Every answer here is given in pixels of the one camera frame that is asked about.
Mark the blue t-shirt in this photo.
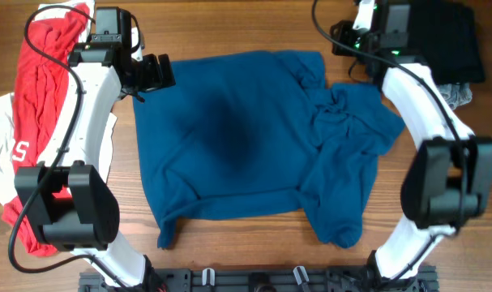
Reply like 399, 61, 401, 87
134, 51, 404, 248

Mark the red t-shirt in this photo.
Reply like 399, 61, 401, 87
1, 2, 96, 257

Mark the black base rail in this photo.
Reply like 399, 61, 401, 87
78, 265, 439, 292

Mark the folded black garment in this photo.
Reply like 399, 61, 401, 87
409, 0, 486, 85

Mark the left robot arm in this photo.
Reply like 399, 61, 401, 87
15, 6, 175, 291

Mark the white t-shirt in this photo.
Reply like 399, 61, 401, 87
0, 0, 118, 206

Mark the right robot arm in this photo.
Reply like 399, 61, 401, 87
329, 0, 492, 290

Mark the folded grey garment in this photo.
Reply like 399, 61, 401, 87
437, 83, 473, 110

